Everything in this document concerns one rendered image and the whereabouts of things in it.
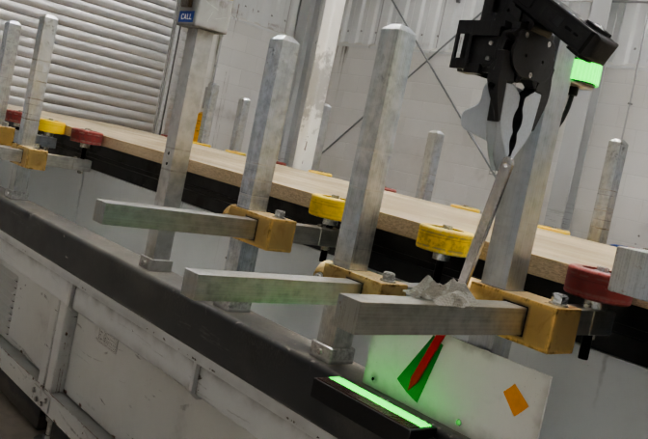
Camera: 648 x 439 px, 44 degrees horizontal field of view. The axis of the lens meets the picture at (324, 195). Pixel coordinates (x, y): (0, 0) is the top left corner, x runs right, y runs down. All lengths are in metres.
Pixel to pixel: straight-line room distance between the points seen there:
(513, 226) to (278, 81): 0.51
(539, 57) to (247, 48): 10.17
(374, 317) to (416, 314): 0.05
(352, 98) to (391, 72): 9.69
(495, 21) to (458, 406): 0.43
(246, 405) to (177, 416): 0.61
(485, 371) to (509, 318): 0.08
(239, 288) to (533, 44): 0.42
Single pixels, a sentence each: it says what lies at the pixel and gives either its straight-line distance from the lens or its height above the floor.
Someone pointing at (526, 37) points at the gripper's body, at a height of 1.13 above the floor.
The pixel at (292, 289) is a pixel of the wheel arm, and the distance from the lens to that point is 0.98.
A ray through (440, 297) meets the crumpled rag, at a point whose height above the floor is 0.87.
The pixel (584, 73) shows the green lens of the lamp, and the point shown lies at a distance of 0.96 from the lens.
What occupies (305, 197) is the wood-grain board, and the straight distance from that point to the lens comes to 1.47.
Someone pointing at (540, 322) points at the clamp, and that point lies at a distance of 0.88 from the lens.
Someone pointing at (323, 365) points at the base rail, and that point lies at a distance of 1.10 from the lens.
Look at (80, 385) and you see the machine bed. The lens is 2.33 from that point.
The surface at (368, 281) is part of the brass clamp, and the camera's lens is 1.05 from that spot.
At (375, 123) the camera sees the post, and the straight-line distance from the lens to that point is 1.08.
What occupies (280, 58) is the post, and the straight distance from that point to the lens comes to 1.27.
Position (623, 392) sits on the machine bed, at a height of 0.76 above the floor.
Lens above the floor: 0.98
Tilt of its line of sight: 3 degrees down
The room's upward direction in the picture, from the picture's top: 12 degrees clockwise
